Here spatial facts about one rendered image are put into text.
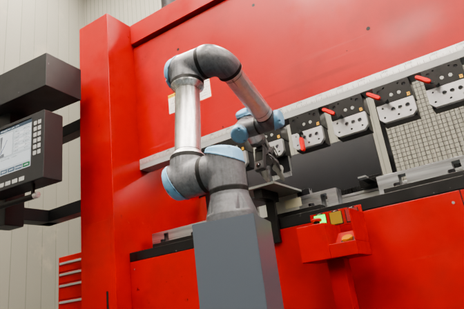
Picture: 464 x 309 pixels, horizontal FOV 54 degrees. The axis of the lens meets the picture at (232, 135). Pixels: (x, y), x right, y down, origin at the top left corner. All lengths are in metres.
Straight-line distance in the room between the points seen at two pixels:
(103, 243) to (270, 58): 1.25
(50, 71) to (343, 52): 1.52
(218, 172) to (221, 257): 0.24
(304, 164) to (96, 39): 1.45
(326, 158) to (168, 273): 1.06
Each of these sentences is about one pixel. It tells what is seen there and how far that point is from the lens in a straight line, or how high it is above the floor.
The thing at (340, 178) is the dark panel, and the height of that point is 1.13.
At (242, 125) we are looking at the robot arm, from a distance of 1.83.
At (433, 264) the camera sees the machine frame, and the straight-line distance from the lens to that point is 1.76.
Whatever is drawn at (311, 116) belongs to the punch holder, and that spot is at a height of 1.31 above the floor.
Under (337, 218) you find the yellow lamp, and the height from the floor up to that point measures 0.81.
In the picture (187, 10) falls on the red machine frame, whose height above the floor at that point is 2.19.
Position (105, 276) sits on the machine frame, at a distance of 2.43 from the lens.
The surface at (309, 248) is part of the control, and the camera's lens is 1.62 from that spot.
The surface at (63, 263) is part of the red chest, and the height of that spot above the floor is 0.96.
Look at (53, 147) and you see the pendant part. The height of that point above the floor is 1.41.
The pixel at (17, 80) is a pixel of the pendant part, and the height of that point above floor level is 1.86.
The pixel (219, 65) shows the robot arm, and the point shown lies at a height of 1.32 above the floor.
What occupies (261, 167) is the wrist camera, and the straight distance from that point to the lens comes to 1.92.
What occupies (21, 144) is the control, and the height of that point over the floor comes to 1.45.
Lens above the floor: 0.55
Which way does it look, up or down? 21 degrees up
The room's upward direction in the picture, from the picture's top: 8 degrees counter-clockwise
